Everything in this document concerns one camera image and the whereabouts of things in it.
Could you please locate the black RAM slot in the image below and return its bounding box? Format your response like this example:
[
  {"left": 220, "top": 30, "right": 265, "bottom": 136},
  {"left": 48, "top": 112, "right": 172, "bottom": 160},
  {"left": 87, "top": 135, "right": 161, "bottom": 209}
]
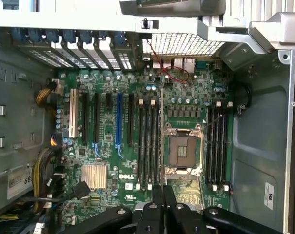
[
  {"left": 206, "top": 107, "right": 213, "bottom": 186},
  {"left": 217, "top": 107, "right": 224, "bottom": 186},
  {"left": 136, "top": 98, "right": 144, "bottom": 191},
  {"left": 144, "top": 102, "right": 150, "bottom": 191},
  {"left": 211, "top": 101, "right": 218, "bottom": 192},
  {"left": 223, "top": 101, "right": 233, "bottom": 192},
  {"left": 155, "top": 102, "right": 161, "bottom": 187},
  {"left": 150, "top": 98, "right": 156, "bottom": 191}
]

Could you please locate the metal socket cover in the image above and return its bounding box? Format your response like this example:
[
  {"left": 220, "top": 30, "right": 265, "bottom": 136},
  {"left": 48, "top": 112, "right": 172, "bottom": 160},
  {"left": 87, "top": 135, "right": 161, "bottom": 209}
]
[{"left": 165, "top": 168, "right": 204, "bottom": 212}]

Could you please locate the CPU socket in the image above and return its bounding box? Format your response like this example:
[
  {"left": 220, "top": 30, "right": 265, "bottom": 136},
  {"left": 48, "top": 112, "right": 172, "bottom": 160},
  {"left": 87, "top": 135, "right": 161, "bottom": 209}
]
[{"left": 163, "top": 124, "right": 204, "bottom": 176}]

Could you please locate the silver finned heatsink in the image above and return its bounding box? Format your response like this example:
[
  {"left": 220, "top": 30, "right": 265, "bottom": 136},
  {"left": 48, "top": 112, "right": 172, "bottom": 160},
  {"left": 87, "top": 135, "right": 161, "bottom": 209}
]
[{"left": 81, "top": 163, "right": 107, "bottom": 190}]

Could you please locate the green Dell motherboard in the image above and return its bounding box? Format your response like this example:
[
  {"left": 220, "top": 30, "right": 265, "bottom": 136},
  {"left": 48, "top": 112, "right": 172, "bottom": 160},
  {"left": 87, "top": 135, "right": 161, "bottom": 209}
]
[{"left": 56, "top": 68, "right": 236, "bottom": 234}]

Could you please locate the white certification label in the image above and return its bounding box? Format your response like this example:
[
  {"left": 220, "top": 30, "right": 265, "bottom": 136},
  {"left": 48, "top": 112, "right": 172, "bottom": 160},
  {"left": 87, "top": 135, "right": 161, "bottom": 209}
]
[{"left": 264, "top": 181, "right": 275, "bottom": 209}]

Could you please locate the long black expansion slot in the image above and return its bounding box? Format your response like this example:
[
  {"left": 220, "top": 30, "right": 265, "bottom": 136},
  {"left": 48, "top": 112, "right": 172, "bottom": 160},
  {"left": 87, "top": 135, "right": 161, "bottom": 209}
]
[
  {"left": 93, "top": 92, "right": 101, "bottom": 144},
  {"left": 127, "top": 93, "right": 135, "bottom": 147},
  {"left": 81, "top": 90, "right": 90, "bottom": 145}
]

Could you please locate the thin metal locking lever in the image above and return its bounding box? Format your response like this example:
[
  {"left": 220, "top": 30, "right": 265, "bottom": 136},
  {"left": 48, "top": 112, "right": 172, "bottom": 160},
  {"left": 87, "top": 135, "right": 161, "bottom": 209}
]
[{"left": 202, "top": 114, "right": 223, "bottom": 131}]

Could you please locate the blue expansion slot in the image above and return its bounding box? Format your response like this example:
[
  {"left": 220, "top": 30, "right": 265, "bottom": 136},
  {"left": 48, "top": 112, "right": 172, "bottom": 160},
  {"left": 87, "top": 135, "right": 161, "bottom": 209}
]
[{"left": 115, "top": 92, "right": 124, "bottom": 148}]

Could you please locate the open metal PC case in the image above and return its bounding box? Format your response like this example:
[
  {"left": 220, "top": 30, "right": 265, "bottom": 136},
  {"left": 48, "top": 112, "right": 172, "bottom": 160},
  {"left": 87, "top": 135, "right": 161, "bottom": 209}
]
[{"left": 0, "top": 12, "right": 295, "bottom": 234}]

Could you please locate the short black expansion slot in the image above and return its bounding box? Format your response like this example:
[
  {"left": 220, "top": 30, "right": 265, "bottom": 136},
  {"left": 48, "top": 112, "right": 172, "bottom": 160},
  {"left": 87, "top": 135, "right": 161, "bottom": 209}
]
[{"left": 105, "top": 91, "right": 114, "bottom": 108}]

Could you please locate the white expansion slot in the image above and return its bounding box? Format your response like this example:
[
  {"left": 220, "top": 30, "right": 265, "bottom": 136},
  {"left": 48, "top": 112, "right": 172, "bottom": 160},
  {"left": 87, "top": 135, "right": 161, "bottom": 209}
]
[{"left": 68, "top": 87, "right": 79, "bottom": 139}]

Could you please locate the white service tag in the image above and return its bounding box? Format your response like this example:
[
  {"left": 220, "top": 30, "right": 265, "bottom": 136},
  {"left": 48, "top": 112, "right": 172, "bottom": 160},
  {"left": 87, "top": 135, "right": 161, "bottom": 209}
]
[{"left": 7, "top": 170, "right": 34, "bottom": 199}]

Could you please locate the silver power supply housing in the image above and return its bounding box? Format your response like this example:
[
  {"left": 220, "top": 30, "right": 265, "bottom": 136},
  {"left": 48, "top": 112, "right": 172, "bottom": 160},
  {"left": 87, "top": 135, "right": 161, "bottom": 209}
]
[{"left": 0, "top": 31, "right": 56, "bottom": 203}]

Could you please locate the blue expansion slot clip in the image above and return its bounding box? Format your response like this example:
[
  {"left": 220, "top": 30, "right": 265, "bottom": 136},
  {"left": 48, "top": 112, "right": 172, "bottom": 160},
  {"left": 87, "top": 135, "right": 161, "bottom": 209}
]
[
  {"left": 27, "top": 28, "right": 43, "bottom": 44},
  {"left": 114, "top": 31, "right": 126, "bottom": 47},
  {"left": 12, "top": 27, "right": 28, "bottom": 45},
  {"left": 62, "top": 29, "right": 77, "bottom": 45},
  {"left": 79, "top": 30, "right": 93, "bottom": 45},
  {"left": 45, "top": 29, "right": 60, "bottom": 44}
]

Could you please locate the black plug with wire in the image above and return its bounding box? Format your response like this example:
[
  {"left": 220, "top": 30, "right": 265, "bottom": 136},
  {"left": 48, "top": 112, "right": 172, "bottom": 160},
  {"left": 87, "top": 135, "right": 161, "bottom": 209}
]
[{"left": 14, "top": 181, "right": 91, "bottom": 204}]

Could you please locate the yellow black power wire bundle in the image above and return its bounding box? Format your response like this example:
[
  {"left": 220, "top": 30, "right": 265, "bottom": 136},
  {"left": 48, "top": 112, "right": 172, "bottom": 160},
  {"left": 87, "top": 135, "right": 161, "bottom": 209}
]
[{"left": 31, "top": 146, "right": 64, "bottom": 214}]

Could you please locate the thick black looped wire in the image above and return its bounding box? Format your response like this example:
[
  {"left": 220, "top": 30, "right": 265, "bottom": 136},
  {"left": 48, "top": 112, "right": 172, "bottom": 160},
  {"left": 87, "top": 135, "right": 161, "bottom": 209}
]
[{"left": 231, "top": 81, "right": 253, "bottom": 115}]

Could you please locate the red black twisted wire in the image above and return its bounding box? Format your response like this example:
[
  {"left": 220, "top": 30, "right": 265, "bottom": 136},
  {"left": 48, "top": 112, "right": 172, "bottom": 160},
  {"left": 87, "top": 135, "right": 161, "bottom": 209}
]
[{"left": 147, "top": 40, "right": 190, "bottom": 84}]

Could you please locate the yellow power wire plug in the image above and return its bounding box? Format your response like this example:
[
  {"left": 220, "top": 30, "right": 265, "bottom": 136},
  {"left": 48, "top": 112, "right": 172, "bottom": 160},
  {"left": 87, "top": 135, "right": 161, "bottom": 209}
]
[{"left": 36, "top": 78, "right": 65, "bottom": 107}]

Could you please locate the black intrusion switch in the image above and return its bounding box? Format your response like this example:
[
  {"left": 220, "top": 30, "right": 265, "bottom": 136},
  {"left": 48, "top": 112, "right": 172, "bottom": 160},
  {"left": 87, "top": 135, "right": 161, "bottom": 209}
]
[{"left": 139, "top": 17, "right": 160, "bottom": 30}]

